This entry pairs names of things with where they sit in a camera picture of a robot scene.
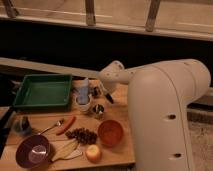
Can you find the small dark block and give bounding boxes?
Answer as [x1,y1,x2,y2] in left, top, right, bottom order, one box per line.
[92,87,101,98]

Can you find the orange bowl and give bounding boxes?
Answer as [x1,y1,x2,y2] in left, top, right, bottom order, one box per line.
[97,120,124,147]

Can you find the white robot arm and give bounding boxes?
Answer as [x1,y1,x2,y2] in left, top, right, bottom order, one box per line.
[99,59,211,171]

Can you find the white cup with blue cloth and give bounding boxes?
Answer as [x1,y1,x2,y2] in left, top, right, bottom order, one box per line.
[75,78,91,114]

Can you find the metal fork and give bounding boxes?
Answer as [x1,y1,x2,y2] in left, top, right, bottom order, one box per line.
[38,119,64,135]

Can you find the red yellow apple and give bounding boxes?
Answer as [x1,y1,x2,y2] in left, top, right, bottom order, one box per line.
[85,144,102,163]

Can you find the wooden cutting board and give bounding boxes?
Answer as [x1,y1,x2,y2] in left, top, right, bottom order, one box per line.
[0,84,135,171]

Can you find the red chili pepper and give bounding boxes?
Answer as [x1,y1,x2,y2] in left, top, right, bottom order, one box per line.
[56,116,76,135]

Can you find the black brush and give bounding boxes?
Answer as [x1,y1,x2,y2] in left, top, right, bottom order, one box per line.
[103,90,114,104]

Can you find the dark grape bunch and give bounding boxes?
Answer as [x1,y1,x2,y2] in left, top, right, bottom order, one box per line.
[65,128,97,145]

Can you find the green plastic tray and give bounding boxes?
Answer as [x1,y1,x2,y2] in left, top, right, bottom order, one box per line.
[13,74,72,110]

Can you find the small metal cup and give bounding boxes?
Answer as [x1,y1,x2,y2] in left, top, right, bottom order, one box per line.
[92,104,104,119]

